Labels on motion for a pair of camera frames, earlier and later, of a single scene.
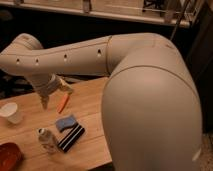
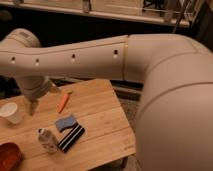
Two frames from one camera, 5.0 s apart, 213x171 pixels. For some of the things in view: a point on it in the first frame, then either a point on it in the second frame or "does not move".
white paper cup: [10, 110] does not move
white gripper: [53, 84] → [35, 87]
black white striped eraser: [70, 140] does not move
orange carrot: [63, 103] does not move
